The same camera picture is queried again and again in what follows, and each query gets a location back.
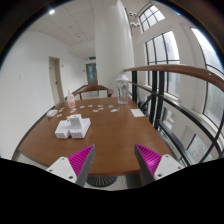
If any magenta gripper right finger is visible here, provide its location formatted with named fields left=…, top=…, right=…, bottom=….
left=134, top=144, right=183, bottom=184

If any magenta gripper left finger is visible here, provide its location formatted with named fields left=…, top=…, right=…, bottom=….
left=46, top=145, right=96, bottom=187

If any white charger plug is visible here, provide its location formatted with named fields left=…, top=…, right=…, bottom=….
left=67, top=114, right=82, bottom=129

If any white power strip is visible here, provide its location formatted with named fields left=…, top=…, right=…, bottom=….
left=55, top=118, right=91, bottom=139

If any white paper sheet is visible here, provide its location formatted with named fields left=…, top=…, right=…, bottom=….
left=131, top=109, right=145, bottom=117

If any white flat device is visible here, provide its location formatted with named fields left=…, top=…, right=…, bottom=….
left=46, top=109, right=58, bottom=118

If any small orange-label bottle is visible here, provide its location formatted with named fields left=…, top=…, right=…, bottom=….
left=67, top=90, right=75, bottom=108

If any wooden handrail with black balusters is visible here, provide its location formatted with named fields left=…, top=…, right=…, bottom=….
left=125, top=64, right=224, bottom=166

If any wooden chair back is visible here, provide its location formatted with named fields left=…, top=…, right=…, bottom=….
left=73, top=85, right=114, bottom=100

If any clear water jug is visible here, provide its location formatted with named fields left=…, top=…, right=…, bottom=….
left=116, top=74, right=129, bottom=105

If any beige door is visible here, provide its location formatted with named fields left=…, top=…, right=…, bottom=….
left=49, top=57, right=64, bottom=104

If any white round pillar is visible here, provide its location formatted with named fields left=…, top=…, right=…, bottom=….
left=94, top=0, right=134, bottom=95

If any black table pedestal base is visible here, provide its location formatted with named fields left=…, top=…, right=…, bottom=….
left=87, top=176, right=117, bottom=187

